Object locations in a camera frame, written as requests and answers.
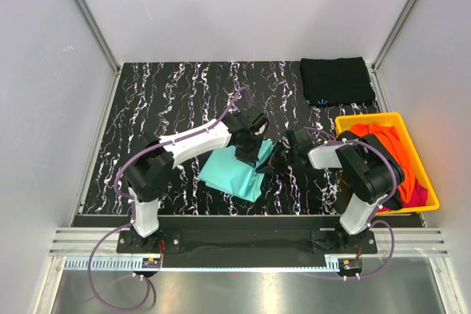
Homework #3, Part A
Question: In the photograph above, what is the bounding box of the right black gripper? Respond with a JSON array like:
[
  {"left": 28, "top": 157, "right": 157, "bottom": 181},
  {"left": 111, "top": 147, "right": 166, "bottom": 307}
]
[{"left": 256, "top": 141, "right": 298, "bottom": 176}]

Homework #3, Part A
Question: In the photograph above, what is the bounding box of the teal t shirt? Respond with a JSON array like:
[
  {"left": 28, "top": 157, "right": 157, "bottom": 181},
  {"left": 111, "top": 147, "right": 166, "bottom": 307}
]
[{"left": 198, "top": 140, "right": 275, "bottom": 202}]

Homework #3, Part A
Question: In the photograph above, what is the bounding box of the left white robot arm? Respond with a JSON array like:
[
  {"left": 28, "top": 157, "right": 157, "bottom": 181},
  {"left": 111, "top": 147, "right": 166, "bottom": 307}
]
[{"left": 113, "top": 107, "right": 269, "bottom": 252}]

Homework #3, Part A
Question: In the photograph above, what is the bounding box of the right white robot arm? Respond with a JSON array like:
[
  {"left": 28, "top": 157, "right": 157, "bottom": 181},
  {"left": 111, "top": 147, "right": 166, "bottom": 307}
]
[{"left": 256, "top": 127, "right": 405, "bottom": 253}]

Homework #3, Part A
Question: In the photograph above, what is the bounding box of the yellow plastic bin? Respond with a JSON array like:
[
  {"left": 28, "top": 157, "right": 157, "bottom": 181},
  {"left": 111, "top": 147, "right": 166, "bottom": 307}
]
[{"left": 335, "top": 113, "right": 440, "bottom": 215}]

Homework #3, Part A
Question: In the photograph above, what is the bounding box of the folded black t shirt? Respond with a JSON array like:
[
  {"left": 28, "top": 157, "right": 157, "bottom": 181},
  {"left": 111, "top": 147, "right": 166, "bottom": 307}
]
[{"left": 300, "top": 57, "right": 375, "bottom": 107}]

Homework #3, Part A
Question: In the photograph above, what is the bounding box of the orange t shirt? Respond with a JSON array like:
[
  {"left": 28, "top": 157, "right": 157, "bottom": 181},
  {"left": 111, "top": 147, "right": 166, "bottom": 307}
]
[{"left": 350, "top": 123, "right": 416, "bottom": 203}]

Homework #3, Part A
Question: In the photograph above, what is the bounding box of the magenta t shirt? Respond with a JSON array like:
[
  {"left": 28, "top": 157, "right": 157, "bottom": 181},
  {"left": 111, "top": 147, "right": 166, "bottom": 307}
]
[{"left": 378, "top": 185, "right": 428, "bottom": 213}]

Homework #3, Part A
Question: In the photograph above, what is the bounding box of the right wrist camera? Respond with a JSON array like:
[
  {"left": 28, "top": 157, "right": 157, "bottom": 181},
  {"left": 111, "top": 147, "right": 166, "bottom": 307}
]
[{"left": 281, "top": 138, "right": 291, "bottom": 149}]

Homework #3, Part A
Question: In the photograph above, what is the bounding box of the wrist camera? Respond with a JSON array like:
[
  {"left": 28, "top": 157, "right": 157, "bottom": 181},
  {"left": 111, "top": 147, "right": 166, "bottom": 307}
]
[
  {"left": 254, "top": 125, "right": 266, "bottom": 136},
  {"left": 281, "top": 138, "right": 291, "bottom": 149}
]

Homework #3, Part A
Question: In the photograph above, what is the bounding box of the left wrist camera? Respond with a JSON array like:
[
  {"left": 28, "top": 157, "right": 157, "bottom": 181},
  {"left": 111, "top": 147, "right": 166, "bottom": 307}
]
[{"left": 254, "top": 125, "right": 266, "bottom": 136}]

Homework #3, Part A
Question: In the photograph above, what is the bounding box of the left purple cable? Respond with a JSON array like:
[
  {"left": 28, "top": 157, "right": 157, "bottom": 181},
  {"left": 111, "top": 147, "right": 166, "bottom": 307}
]
[{"left": 88, "top": 87, "right": 255, "bottom": 311}]

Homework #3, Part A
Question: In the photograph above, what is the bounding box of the purple cable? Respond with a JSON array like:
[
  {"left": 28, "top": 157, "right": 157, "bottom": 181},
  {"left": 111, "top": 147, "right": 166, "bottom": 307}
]
[
  {"left": 88, "top": 87, "right": 255, "bottom": 311},
  {"left": 303, "top": 126, "right": 397, "bottom": 280}
]

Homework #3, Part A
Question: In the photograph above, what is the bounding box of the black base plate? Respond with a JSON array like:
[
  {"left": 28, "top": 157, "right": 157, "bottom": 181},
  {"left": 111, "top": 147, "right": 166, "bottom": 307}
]
[{"left": 71, "top": 214, "right": 422, "bottom": 269}]

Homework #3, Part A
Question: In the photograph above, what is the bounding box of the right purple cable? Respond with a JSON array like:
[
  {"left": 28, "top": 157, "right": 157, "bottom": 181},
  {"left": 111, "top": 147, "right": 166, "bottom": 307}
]
[{"left": 303, "top": 126, "right": 397, "bottom": 280}]

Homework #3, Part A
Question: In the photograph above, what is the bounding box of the white slotted cable duct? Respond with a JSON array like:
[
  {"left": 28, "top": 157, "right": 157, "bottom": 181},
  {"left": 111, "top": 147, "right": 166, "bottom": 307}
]
[{"left": 65, "top": 249, "right": 339, "bottom": 273}]

